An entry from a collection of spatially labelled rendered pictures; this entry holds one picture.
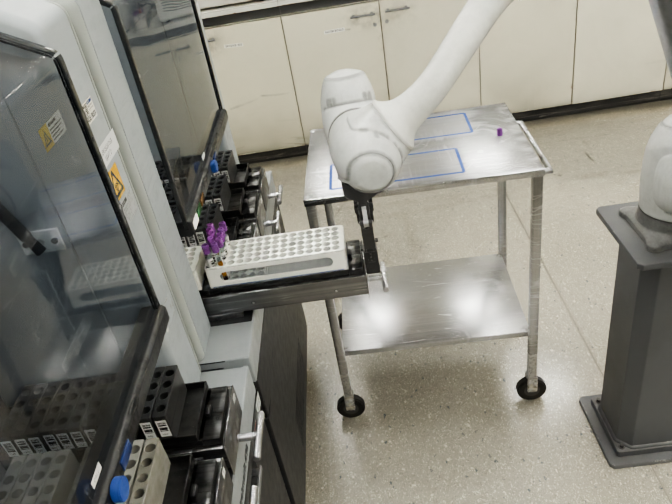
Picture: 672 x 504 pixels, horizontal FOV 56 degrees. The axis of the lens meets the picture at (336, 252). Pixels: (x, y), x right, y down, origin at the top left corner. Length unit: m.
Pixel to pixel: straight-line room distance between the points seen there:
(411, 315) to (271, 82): 1.96
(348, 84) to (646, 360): 1.05
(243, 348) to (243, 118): 2.51
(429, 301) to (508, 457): 0.52
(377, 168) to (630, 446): 1.27
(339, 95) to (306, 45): 2.40
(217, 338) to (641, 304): 0.99
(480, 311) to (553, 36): 2.08
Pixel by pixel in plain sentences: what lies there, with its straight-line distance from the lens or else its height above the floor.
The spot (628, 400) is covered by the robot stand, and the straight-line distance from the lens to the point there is 1.90.
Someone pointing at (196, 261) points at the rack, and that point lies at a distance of 1.38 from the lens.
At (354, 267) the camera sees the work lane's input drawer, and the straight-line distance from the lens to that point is 1.32.
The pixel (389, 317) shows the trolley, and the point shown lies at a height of 0.28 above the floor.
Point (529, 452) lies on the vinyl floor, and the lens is 2.01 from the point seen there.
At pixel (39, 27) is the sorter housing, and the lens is 0.90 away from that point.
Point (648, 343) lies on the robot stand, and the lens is 1.74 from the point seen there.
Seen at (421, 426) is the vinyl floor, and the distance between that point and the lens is 2.07.
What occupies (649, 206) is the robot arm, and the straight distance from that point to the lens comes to 1.57.
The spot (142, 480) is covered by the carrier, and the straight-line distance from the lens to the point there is 0.98.
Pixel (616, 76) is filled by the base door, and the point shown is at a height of 0.21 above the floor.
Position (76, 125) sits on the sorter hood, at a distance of 0.89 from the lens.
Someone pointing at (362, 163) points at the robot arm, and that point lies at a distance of 0.99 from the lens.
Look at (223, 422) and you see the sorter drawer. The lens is 1.08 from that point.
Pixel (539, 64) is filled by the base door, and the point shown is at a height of 0.34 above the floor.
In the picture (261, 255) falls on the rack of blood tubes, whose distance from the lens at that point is 1.33.
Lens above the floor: 1.58
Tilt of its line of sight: 33 degrees down
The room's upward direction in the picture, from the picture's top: 10 degrees counter-clockwise
